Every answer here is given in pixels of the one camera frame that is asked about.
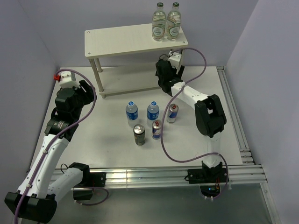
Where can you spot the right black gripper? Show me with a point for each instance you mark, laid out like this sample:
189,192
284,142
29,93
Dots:
180,72

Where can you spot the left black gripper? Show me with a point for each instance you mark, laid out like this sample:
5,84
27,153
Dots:
88,94

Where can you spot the Red Bull can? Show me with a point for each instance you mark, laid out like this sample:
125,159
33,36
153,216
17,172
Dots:
172,113
156,129

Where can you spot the blue-label water bottle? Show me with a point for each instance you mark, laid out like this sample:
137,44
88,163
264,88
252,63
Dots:
152,112
132,113

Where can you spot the dark coffee can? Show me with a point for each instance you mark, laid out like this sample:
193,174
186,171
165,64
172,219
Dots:
139,134
163,57

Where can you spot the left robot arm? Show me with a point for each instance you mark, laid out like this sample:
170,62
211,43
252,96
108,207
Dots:
36,198

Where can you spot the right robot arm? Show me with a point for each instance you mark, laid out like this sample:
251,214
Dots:
210,118

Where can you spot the white two-tier shelf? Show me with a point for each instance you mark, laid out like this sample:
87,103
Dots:
123,58

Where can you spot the left green-cap glass bottle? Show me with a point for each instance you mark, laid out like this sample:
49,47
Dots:
158,22

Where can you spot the green-cap glass bottle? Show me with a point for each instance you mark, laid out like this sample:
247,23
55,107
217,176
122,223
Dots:
173,22
158,22

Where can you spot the right green-cap glass bottle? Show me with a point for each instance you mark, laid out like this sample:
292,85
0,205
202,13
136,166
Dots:
173,22

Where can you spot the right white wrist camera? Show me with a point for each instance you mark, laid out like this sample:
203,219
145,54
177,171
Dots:
175,59

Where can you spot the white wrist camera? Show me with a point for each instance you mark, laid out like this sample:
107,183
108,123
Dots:
175,59
66,79

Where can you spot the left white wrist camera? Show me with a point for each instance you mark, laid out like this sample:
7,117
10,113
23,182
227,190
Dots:
66,79

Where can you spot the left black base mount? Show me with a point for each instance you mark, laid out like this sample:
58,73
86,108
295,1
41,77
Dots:
91,181

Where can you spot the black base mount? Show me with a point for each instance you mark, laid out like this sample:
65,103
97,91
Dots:
201,177
91,181

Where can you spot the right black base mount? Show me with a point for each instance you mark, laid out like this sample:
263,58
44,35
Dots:
201,177

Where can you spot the aluminium right side rail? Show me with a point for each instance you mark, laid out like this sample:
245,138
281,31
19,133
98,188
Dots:
234,144

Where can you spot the aluminium rail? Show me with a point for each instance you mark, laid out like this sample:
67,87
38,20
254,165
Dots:
234,144
132,178

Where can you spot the aluminium front rail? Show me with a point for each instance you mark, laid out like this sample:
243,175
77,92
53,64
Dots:
132,178

